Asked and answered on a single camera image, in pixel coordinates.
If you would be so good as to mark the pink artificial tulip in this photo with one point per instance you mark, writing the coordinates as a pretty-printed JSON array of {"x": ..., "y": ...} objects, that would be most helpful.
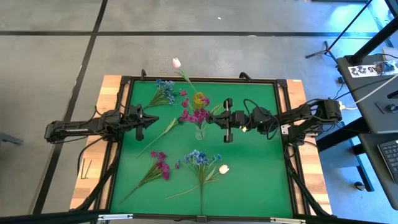
[
  {"x": 176, "y": 63},
  {"x": 224, "y": 169}
]

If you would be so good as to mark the black diagonal frame strut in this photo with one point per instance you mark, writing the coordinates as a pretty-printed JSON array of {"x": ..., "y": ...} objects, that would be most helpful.
[
  {"x": 99, "y": 187},
  {"x": 306, "y": 193}
]

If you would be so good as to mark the thick black pole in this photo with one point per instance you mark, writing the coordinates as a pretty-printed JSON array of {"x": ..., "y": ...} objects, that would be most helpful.
[{"x": 373, "y": 42}]

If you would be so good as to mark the silver aluminium bar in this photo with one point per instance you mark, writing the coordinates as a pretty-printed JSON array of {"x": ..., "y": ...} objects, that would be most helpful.
[
  {"x": 287, "y": 220},
  {"x": 115, "y": 216}
]

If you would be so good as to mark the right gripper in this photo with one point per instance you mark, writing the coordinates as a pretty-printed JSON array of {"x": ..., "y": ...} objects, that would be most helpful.
[{"x": 229, "y": 133}]

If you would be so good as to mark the grey chair foot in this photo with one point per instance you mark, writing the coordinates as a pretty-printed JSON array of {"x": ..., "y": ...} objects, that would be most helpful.
[{"x": 11, "y": 138}]

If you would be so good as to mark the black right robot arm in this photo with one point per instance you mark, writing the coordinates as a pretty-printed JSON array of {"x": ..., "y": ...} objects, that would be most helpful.
[{"x": 298, "y": 114}]

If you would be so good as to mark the clear glass vase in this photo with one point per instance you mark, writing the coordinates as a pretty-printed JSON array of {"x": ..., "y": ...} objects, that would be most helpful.
[{"x": 200, "y": 135}]

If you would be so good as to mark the black tripod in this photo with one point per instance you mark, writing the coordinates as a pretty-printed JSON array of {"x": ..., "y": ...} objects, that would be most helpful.
[{"x": 326, "y": 49}]

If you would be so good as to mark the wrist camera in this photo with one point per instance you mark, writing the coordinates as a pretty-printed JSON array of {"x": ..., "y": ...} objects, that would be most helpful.
[
  {"x": 240, "y": 119},
  {"x": 132, "y": 115}
]

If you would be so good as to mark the blue artificial flower bunch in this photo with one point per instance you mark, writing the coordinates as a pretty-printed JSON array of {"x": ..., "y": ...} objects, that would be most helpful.
[
  {"x": 199, "y": 158},
  {"x": 162, "y": 95}
]

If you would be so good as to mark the black keyboard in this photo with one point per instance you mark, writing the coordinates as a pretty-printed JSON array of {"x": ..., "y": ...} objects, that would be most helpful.
[{"x": 390, "y": 160}]

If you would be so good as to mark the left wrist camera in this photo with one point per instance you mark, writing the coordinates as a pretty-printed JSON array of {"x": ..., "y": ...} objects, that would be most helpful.
[{"x": 132, "y": 115}]

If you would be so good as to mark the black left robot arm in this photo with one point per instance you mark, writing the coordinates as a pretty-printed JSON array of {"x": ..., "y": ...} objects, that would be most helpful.
[{"x": 77, "y": 127}]

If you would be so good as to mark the grey office desk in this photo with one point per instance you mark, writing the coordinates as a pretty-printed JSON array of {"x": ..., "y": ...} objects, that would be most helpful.
[
  {"x": 382, "y": 193},
  {"x": 367, "y": 93}
]

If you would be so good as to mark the small black floor object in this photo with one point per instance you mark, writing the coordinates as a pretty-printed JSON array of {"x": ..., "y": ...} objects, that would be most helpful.
[{"x": 360, "y": 185}]

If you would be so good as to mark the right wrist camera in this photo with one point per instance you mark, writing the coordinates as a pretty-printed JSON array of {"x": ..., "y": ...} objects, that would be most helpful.
[{"x": 240, "y": 119}]

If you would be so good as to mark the green stem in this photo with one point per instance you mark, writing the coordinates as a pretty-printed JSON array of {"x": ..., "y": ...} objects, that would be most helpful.
[{"x": 169, "y": 125}]

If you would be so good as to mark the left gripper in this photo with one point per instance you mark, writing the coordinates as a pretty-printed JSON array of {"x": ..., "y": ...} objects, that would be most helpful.
[{"x": 140, "y": 130}]

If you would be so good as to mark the white paper label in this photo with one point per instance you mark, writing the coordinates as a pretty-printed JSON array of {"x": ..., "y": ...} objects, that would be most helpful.
[{"x": 363, "y": 71}]

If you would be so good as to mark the black curved hook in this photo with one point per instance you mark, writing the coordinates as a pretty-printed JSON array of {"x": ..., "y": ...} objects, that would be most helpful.
[
  {"x": 245, "y": 75},
  {"x": 143, "y": 74}
]

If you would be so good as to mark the yellow glass vase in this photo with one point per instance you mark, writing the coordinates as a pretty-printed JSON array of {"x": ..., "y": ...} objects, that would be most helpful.
[{"x": 197, "y": 99}]

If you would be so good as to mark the magenta artificial flower bunch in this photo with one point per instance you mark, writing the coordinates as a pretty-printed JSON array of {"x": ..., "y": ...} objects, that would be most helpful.
[
  {"x": 161, "y": 166},
  {"x": 196, "y": 117}
]

